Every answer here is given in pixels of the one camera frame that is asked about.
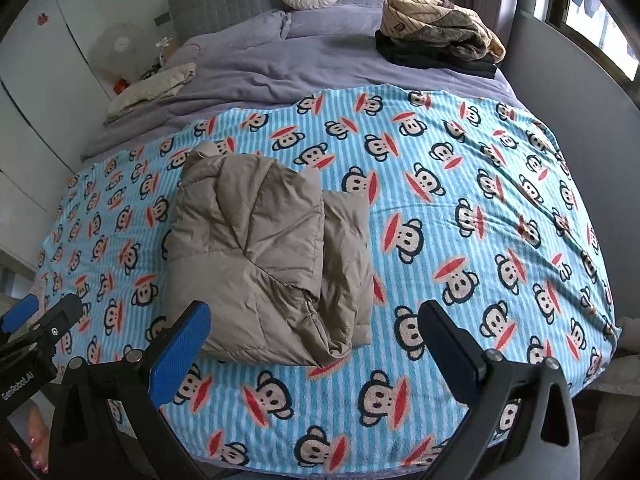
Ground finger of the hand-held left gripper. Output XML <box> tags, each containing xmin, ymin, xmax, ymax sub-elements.
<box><xmin>0</xmin><ymin>294</ymin><xmax>40</xmax><ymax>335</ymax></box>
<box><xmin>0</xmin><ymin>292</ymin><xmax>85</xmax><ymax>376</ymax></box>

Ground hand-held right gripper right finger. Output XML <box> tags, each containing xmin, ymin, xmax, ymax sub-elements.
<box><xmin>417</xmin><ymin>300</ymin><xmax>581</xmax><ymax>480</ymax></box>

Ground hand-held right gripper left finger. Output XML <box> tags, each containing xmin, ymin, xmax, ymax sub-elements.
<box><xmin>47</xmin><ymin>300</ymin><xmax>213</xmax><ymax>480</ymax></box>

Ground beige puffer jacket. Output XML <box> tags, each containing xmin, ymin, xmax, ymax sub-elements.
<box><xmin>165</xmin><ymin>141</ymin><xmax>376</xmax><ymax>367</ymax></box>

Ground black folded clothes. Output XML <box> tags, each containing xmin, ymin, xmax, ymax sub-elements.
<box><xmin>375</xmin><ymin>30</ymin><xmax>498</xmax><ymax>79</ymax></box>

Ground person's left hand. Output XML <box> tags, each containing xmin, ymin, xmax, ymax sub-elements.
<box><xmin>7</xmin><ymin>402</ymin><xmax>53</xmax><ymax>478</ymax></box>

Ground blue monkey printed blanket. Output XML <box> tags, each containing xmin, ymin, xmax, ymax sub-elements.
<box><xmin>35</xmin><ymin>87</ymin><xmax>621</xmax><ymax>473</ymax></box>

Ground white wardrobe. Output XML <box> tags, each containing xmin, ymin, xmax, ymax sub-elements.
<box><xmin>0</xmin><ymin>0</ymin><xmax>171</xmax><ymax>261</ymax></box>

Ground cream crumpled cloth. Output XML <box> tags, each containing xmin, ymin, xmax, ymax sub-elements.
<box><xmin>105</xmin><ymin>62</ymin><xmax>198</xmax><ymax>121</ymax></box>

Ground white fan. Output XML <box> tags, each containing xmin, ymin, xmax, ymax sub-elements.
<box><xmin>95</xmin><ymin>22</ymin><xmax>151</xmax><ymax>83</ymax></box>

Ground purple duvet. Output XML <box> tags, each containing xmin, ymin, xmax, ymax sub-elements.
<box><xmin>80</xmin><ymin>7</ymin><xmax>516</xmax><ymax>161</ymax></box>

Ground beige quilted folded garment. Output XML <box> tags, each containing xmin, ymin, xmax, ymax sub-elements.
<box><xmin>380</xmin><ymin>0</ymin><xmax>507</xmax><ymax>61</ymax></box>

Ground purple pillow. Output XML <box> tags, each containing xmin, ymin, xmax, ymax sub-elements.
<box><xmin>282</xmin><ymin>5</ymin><xmax>386</xmax><ymax>39</ymax></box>

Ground window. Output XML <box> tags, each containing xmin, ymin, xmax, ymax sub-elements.
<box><xmin>550</xmin><ymin>0</ymin><xmax>640</xmax><ymax>86</ymax></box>

